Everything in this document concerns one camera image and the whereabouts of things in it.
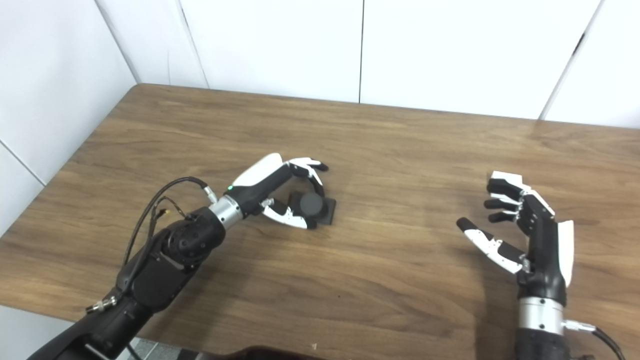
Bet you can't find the white and black right hand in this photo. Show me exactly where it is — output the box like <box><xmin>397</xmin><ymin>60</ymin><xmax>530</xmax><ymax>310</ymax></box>
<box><xmin>456</xmin><ymin>177</ymin><xmax>575</xmax><ymax>307</ymax></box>

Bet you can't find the white and black left hand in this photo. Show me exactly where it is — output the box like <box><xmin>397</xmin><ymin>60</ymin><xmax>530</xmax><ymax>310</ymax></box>
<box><xmin>227</xmin><ymin>153</ymin><xmax>330</xmax><ymax>231</ymax></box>

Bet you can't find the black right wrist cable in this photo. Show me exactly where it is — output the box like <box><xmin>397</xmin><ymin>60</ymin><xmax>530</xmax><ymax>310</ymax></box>
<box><xmin>562</xmin><ymin>320</ymin><xmax>626</xmax><ymax>360</ymax></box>

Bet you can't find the black peg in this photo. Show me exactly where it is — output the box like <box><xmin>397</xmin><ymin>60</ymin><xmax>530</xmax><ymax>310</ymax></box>
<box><xmin>287</xmin><ymin>190</ymin><xmax>337</xmax><ymax>226</ymax></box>

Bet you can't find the dark robot torso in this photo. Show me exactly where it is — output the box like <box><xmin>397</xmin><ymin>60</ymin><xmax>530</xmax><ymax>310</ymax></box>
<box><xmin>195</xmin><ymin>345</ymin><xmax>321</xmax><ymax>360</ymax></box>

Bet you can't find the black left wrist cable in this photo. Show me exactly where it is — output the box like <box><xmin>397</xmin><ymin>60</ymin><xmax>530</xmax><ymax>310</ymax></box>
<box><xmin>85</xmin><ymin>176</ymin><xmax>219</xmax><ymax>315</ymax></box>

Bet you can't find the thin left wrist wire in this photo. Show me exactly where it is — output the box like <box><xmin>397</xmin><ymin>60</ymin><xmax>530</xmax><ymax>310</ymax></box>
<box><xmin>147</xmin><ymin>196</ymin><xmax>188</xmax><ymax>236</ymax></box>

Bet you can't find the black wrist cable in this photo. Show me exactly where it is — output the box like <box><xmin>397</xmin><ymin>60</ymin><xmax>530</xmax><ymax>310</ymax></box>
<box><xmin>562</xmin><ymin>320</ymin><xmax>626</xmax><ymax>360</ymax></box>
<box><xmin>85</xmin><ymin>176</ymin><xmax>219</xmax><ymax>315</ymax></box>

